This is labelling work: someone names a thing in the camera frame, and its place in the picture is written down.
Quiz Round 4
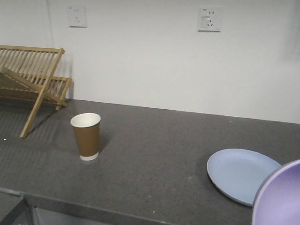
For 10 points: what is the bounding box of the white wall socket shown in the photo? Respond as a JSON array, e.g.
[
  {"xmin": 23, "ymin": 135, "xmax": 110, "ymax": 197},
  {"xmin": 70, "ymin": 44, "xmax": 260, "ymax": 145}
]
[
  {"xmin": 67, "ymin": 5, "xmax": 87, "ymax": 28},
  {"xmin": 197, "ymin": 6, "xmax": 224, "ymax": 32}
]

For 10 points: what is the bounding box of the purple plastic bowl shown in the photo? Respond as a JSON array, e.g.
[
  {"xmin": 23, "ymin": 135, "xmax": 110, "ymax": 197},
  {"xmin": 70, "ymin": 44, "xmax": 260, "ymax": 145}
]
[{"xmin": 251, "ymin": 160, "xmax": 300, "ymax": 225}]

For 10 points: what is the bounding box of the light blue plastic plate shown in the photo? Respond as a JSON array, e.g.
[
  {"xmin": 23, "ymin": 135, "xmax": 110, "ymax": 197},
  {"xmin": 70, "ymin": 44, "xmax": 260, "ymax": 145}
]
[{"xmin": 207, "ymin": 148, "xmax": 281, "ymax": 207}]

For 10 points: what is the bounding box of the brown paper cup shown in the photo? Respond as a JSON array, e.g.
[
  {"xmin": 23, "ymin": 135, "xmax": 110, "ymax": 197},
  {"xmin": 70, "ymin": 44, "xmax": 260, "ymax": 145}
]
[{"xmin": 70, "ymin": 112, "xmax": 101, "ymax": 161}]

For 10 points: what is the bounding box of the wooden dish rack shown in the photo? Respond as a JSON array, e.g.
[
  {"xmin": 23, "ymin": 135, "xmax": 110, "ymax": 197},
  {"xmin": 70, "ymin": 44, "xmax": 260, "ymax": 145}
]
[{"xmin": 0, "ymin": 45, "xmax": 72, "ymax": 138}]

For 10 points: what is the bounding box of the white wall socket right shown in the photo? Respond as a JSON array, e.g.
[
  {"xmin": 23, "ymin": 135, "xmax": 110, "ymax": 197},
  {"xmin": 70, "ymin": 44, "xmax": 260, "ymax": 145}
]
[{"xmin": 197, "ymin": 6, "xmax": 224, "ymax": 32}]

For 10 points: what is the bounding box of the white wall socket left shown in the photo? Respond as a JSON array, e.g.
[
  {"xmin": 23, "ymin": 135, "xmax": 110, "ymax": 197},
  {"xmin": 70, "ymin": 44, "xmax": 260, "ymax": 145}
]
[{"xmin": 67, "ymin": 5, "xmax": 87, "ymax": 28}]

